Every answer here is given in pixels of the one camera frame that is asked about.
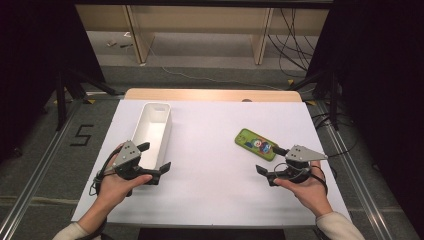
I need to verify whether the white table sheet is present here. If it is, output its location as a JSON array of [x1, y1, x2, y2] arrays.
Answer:
[[70, 99, 351, 228]]

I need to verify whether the person's right hand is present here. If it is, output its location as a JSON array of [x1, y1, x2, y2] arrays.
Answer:
[[273, 160, 334, 218]]

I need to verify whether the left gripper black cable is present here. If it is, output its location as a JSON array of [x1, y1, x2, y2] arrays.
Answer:
[[88, 146, 123, 198]]

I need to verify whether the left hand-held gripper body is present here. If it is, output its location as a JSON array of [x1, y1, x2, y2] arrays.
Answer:
[[111, 139, 162, 186]]

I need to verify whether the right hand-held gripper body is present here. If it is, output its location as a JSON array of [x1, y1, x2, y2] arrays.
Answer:
[[266, 144, 329, 187]]

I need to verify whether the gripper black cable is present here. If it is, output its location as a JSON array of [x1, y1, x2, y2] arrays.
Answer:
[[273, 161, 329, 196], [88, 146, 123, 198]]

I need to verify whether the black curtain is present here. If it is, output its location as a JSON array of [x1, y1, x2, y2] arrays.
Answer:
[[306, 0, 424, 231], [0, 0, 106, 161]]

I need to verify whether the person's left hand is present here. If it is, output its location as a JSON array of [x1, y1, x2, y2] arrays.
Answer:
[[95, 143, 154, 215]]

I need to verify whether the tangle of black cables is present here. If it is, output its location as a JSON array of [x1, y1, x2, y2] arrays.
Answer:
[[268, 8, 316, 78]]

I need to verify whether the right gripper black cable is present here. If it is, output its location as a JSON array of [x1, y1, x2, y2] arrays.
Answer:
[[273, 161, 329, 196]]

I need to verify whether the white rectangular plastic bin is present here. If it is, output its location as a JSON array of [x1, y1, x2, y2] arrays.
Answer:
[[129, 101, 173, 172]]

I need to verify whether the black tripod stand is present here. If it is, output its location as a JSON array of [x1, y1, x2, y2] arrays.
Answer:
[[54, 68, 126, 131], [289, 69, 341, 131]]

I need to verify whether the beige wooden desk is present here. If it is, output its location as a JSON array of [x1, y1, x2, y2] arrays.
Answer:
[[74, 3, 331, 66]]

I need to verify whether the black floor cable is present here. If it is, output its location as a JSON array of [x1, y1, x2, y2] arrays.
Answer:
[[313, 111, 359, 158]]

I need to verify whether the aluminium floor rail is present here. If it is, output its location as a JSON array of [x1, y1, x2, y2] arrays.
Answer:
[[0, 98, 84, 240], [318, 99, 393, 240]]

